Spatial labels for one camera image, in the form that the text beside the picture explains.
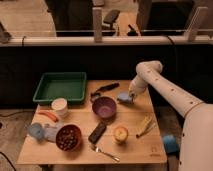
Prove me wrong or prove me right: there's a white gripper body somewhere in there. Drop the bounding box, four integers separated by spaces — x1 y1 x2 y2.
128 76 148 98

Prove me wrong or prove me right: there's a blue sponge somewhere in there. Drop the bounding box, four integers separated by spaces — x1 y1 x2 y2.
117 92 134 103

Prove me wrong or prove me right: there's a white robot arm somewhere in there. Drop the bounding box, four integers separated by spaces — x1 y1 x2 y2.
129 61 213 171

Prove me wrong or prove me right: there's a green plastic tray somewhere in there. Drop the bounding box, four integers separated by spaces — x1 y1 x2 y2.
33 72 87 105

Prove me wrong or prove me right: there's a purple bowl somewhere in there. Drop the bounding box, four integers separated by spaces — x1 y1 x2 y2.
92 96 117 119

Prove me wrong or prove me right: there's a yellow banana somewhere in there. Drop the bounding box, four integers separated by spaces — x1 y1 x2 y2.
136 116 156 138

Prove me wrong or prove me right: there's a wooden table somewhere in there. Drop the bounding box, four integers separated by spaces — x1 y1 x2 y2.
16 79 168 171

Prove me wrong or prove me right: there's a yellow apple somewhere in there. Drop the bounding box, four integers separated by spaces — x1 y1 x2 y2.
113 126 128 144

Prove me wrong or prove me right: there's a black rectangular block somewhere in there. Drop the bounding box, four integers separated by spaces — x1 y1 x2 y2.
88 122 107 144

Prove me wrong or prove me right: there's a blue cylinder on floor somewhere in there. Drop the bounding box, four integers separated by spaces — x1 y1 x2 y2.
163 135 179 154

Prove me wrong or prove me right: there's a black office chair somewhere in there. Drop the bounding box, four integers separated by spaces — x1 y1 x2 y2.
103 10 120 30

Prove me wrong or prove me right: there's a silver fork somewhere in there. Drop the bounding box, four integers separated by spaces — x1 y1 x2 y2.
90 144 120 162

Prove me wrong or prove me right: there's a white cup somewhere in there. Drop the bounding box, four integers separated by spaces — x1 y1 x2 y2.
51 98 68 117

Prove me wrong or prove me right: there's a red bowl with beans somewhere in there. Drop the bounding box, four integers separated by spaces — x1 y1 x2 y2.
56 124 82 151

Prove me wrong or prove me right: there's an orange carrot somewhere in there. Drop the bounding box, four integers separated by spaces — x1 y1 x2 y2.
37 111 58 122

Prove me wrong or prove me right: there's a white horizontal rail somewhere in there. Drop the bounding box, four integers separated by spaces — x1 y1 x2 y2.
0 35 213 47

